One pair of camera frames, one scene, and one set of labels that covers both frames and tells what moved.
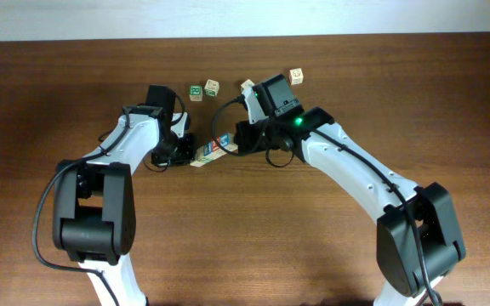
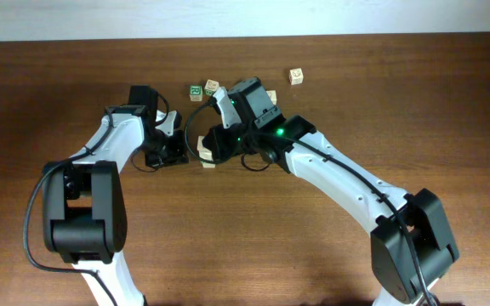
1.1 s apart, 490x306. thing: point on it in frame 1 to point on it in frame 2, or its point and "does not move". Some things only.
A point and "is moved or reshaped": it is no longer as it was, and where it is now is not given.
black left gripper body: x=176 y=150 does not move
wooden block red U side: x=196 y=163 to x=206 y=165
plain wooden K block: x=296 y=76 does not move
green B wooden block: x=212 y=87 does not move
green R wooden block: x=196 y=93 does not move
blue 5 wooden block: x=225 y=139 is moved or reshaped
